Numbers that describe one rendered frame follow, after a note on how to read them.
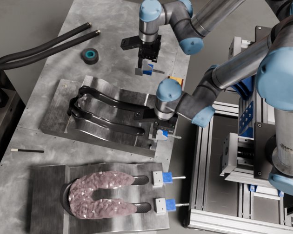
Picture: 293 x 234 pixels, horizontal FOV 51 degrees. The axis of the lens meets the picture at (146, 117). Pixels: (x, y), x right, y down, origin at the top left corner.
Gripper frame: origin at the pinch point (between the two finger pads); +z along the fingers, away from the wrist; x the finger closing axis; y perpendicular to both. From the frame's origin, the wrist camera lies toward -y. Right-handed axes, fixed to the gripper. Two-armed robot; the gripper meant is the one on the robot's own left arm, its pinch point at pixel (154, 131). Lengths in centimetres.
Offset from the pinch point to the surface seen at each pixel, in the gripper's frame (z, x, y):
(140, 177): 7.1, -18.1, -1.6
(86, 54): 9, 37, -42
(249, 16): 92, 176, 60
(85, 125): -0.6, -4.0, -28.0
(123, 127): 4.2, 0.6, -13.3
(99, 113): 1.1, 3.5, -24.5
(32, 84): 92, 59, -103
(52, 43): 6, 37, -59
